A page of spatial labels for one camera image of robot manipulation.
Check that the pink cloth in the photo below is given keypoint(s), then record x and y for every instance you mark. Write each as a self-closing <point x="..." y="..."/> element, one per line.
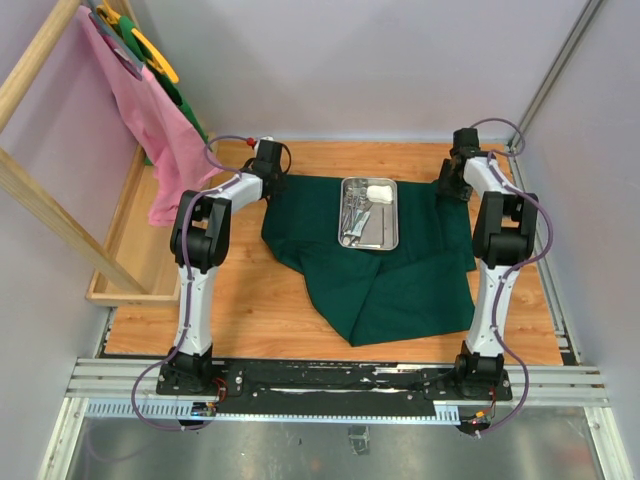
<point x="171" y="142"/>

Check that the dark green surgical cloth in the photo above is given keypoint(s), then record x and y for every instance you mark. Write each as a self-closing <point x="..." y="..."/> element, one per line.
<point x="418" y="289"/>

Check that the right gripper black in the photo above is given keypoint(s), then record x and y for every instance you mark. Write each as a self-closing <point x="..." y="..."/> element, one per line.
<point x="443" y="187"/>

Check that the steel instrument tray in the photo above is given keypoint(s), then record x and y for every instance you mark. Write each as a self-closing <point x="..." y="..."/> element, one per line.
<point x="370" y="238"/>

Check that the white gauze roll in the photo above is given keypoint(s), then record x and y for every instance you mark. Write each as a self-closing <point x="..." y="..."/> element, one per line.
<point x="383" y="194"/>

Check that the green garment on hanger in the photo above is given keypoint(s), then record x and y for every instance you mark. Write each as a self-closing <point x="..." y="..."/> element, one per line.
<point x="125" y="29"/>

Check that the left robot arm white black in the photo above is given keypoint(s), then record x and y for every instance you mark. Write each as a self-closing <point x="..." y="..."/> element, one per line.
<point x="200" y="242"/>

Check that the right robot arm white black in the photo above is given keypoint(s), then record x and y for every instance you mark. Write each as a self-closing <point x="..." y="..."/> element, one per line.
<point x="502" y="241"/>

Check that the grey hanger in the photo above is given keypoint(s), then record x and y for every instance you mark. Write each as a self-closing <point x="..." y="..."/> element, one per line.
<point x="107" y="27"/>

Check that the wooden rack frame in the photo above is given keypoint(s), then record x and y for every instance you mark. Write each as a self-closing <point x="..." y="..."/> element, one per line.
<point x="68" y="135"/>

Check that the yellow hanger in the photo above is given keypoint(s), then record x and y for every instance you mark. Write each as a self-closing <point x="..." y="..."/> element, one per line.
<point x="151" y="56"/>

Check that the blue suture packet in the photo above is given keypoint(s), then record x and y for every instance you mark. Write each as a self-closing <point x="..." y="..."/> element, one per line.
<point x="357" y="229"/>

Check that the steel surgical scissors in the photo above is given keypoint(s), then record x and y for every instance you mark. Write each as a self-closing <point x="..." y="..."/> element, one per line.
<point x="353" y="195"/>

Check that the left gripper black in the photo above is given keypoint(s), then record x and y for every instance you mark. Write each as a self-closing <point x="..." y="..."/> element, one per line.
<point x="280" y="186"/>

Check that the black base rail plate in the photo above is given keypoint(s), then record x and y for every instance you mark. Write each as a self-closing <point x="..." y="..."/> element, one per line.
<point x="326" y="388"/>

